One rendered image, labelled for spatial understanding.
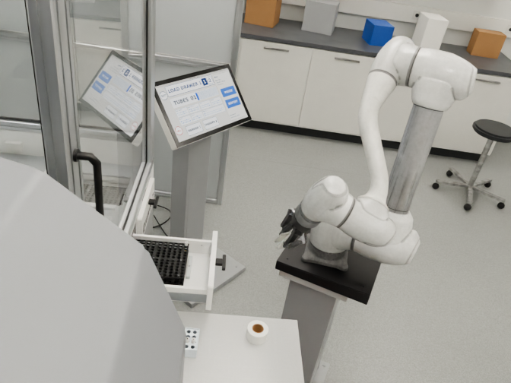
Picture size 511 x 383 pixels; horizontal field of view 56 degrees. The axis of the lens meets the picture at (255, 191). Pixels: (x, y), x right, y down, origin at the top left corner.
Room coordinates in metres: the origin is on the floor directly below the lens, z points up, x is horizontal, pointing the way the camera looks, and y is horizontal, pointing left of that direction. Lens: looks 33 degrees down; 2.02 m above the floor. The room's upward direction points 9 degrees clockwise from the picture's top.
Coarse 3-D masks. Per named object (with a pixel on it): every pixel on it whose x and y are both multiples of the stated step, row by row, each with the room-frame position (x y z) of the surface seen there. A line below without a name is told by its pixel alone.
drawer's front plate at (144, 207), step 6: (150, 180) 1.63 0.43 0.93; (150, 186) 1.59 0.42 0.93; (150, 192) 1.55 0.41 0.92; (144, 198) 1.50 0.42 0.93; (150, 198) 1.55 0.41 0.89; (144, 204) 1.46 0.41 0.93; (144, 210) 1.43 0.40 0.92; (150, 210) 1.56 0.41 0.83; (138, 216) 1.39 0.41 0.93; (144, 216) 1.43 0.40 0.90; (138, 222) 1.37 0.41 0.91; (144, 222) 1.43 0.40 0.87; (138, 228) 1.37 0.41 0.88; (144, 228) 1.43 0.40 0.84
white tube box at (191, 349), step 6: (186, 330) 1.02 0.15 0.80; (192, 330) 1.02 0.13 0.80; (198, 330) 1.02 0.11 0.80; (186, 336) 1.00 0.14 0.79; (192, 336) 1.00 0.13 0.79; (198, 336) 1.00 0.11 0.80; (186, 348) 0.95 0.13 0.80; (192, 348) 0.96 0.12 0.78; (186, 354) 0.94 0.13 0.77; (192, 354) 0.94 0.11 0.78
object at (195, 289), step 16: (160, 240) 1.33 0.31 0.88; (176, 240) 1.33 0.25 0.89; (192, 240) 1.34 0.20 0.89; (208, 240) 1.35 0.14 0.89; (192, 256) 1.32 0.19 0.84; (208, 256) 1.33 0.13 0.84; (192, 272) 1.24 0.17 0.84; (208, 272) 1.25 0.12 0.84; (176, 288) 1.10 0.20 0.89; (192, 288) 1.10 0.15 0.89
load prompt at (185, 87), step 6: (198, 78) 2.21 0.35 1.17; (204, 78) 2.23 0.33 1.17; (210, 78) 2.26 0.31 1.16; (174, 84) 2.08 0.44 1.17; (180, 84) 2.11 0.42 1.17; (186, 84) 2.13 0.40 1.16; (192, 84) 2.16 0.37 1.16; (198, 84) 2.19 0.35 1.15; (204, 84) 2.21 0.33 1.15; (210, 84) 2.24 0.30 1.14; (168, 90) 2.04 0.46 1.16; (174, 90) 2.06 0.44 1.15; (180, 90) 2.09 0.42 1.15; (186, 90) 2.11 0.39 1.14; (168, 96) 2.02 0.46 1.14
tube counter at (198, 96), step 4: (208, 88) 2.22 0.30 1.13; (212, 88) 2.23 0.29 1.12; (216, 88) 2.25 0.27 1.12; (196, 92) 2.15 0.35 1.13; (200, 92) 2.17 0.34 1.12; (204, 92) 2.18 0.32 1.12; (208, 92) 2.20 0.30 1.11; (212, 92) 2.22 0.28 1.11; (216, 92) 2.24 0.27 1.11; (192, 96) 2.12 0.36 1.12; (196, 96) 2.13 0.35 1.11; (200, 96) 2.15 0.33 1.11; (204, 96) 2.17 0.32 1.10; (208, 96) 2.19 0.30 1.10; (212, 96) 2.20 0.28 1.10; (192, 100) 2.10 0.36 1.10; (196, 100) 2.12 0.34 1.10
